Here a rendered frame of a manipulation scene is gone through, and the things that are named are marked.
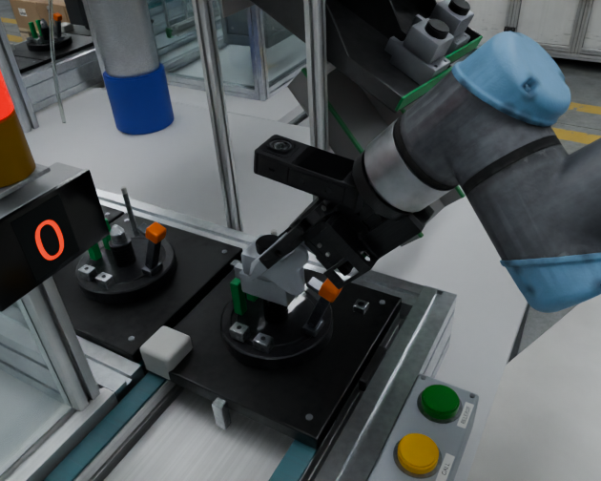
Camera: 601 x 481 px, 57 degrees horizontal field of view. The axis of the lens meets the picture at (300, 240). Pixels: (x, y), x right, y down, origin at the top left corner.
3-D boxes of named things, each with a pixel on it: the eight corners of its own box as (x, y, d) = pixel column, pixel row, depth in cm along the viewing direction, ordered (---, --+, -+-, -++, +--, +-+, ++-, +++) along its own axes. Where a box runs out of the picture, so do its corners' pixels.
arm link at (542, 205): (708, 251, 32) (606, 95, 34) (526, 328, 37) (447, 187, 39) (690, 247, 39) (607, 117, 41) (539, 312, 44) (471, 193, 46)
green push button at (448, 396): (462, 403, 61) (464, 391, 60) (451, 430, 58) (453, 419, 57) (426, 389, 63) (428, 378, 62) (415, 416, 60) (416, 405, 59)
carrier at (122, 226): (244, 258, 85) (234, 188, 77) (135, 365, 68) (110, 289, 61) (128, 221, 95) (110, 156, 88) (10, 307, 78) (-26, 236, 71)
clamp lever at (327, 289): (323, 322, 66) (344, 283, 61) (316, 332, 65) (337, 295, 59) (299, 305, 67) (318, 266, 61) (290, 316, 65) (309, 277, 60)
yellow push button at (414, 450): (442, 453, 56) (444, 442, 55) (429, 486, 53) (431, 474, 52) (404, 437, 58) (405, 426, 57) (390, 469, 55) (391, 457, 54)
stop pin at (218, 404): (232, 423, 64) (227, 400, 61) (225, 430, 63) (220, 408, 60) (221, 418, 64) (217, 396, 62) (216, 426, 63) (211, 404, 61)
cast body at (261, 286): (305, 285, 66) (302, 238, 62) (287, 307, 63) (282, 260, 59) (247, 266, 70) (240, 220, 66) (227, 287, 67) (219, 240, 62)
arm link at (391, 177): (379, 136, 43) (415, 99, 49) (343, 167, 46) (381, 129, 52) (443, 206, 44) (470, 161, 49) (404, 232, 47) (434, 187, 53)
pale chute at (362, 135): (445, 206, 87) (466, 196, 83) (401, 247, 79) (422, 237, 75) (341, 59, 86) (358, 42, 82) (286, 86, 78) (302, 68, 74)
